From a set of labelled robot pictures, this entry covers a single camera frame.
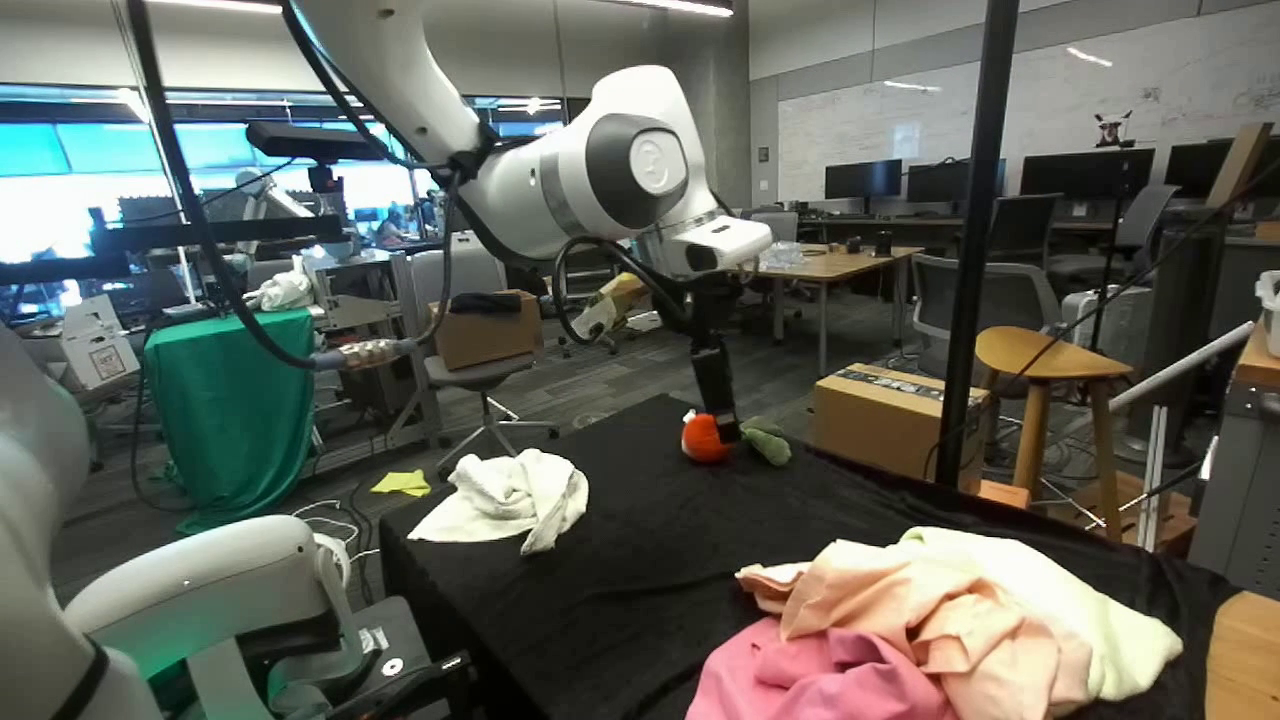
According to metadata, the grey office chair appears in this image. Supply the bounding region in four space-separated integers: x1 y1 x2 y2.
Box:
397 238 555 474

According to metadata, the pink t-shirt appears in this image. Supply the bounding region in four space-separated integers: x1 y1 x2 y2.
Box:
685 615 957 720

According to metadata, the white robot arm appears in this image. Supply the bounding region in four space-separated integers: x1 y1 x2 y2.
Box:
282 0 771 439

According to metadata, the cardboard box on floor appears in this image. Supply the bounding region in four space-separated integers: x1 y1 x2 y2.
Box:
810 364 944 482

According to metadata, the yellow cloth on floor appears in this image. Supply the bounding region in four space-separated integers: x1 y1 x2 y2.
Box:
369 466 430 498

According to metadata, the red plush radish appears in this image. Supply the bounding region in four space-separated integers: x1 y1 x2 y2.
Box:
681 410 790 466

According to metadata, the light green t-shirt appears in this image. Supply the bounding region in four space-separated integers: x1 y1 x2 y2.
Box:
901 523 1182 701

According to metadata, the black tablecloth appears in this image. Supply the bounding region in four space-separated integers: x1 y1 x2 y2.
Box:
380 394 1236 720

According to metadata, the wooden desk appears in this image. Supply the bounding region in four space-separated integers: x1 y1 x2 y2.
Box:
748 238 915 373

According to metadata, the cardboard box on chair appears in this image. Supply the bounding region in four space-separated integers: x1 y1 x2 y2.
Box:
437 287 539 373

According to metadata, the green cloth on stand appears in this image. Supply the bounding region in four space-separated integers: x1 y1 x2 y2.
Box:
142 314 314 530

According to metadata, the black vertical pole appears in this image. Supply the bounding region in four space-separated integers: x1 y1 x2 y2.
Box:
935 0 1019 488

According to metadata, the white towel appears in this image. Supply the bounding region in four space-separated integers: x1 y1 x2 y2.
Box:
410 447 587 556

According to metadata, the wooden stool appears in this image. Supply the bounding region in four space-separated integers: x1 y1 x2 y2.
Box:
977 325 1130 539

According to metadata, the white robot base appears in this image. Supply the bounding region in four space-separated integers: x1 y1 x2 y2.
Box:
0 325 474 720

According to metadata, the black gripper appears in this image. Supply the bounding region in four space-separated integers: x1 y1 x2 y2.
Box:
693 276 739 439

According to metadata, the peach t-shirt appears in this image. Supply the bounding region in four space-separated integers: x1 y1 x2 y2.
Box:
737 539 1090 720

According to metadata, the black computer monitor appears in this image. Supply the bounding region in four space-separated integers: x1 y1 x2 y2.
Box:
1019 147 1156 200
824 160 904 200
909 160 967 203

